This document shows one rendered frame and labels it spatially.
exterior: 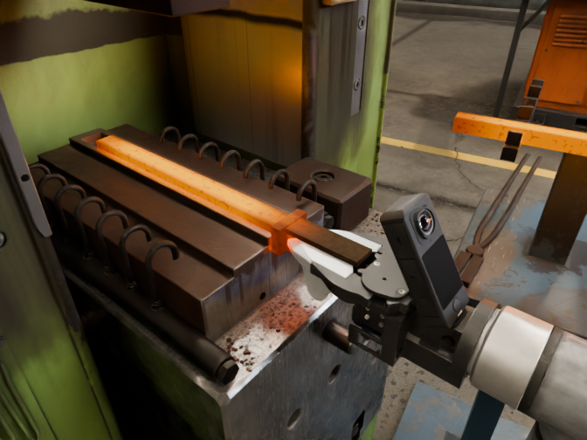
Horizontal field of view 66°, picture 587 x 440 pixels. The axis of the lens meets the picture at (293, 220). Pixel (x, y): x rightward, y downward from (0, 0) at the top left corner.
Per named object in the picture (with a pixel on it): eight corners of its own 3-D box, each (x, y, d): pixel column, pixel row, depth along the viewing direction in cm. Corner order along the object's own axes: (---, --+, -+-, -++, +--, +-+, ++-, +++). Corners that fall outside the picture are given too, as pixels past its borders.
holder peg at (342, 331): (362, 347, 55) (363, 331, 53) (349, 360, 53) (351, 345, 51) (334, 330, 57) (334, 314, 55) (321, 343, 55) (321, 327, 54)
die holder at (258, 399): (382, 408, 91) (414, 223, 66) (249, 588, 67) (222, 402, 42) (196, 287, 121) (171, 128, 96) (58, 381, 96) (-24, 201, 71)
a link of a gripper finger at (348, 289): (301, 281, 44) (383, 320, 40) (301, 269, 44) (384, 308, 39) (328, 257, 48) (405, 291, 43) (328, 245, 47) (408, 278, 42)
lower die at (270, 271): (322, 255, 60) (324, 200, 55) (207, 347, 47) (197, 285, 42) (134, 163, 82) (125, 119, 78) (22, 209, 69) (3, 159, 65)
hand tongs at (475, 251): (524, 155, 120) (526, 151, 119) (542, 160, 117) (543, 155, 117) (444, 278, 79) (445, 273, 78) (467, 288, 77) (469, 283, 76)
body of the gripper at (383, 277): (340, 339, 46) (453, 406, 40) (345, 274, 42) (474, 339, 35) (378, 298, 51) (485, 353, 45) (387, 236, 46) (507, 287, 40)
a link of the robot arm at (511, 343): (535, 366, 33) (563, 304, 38) (473, 335, 35) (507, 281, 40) (507, 427, 37) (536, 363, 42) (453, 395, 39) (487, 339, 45)
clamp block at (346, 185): (370, 216, 68) (375, 177, 64) (337, 242, 62) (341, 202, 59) (307, 190, 74) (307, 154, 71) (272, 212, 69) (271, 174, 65)
